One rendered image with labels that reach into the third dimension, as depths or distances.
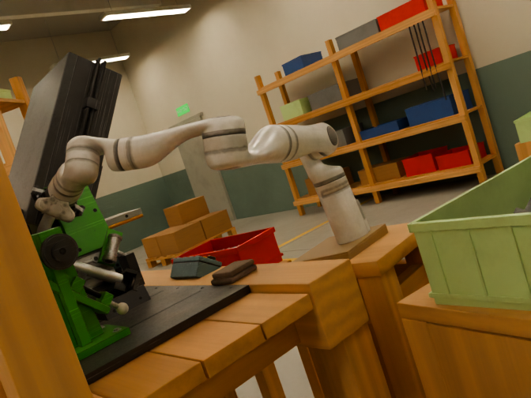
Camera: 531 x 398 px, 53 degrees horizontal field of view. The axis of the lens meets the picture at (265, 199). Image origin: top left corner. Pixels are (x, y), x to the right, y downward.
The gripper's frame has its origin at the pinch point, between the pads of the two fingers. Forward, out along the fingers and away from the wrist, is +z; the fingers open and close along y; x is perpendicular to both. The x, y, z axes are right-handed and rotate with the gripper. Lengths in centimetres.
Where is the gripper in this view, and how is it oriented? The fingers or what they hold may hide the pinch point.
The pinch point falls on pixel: (51, 211)
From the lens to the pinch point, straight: 148.4
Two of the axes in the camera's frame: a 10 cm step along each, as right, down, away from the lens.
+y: -8.3, -4.3, -3.6
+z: -5.2, 3.7, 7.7
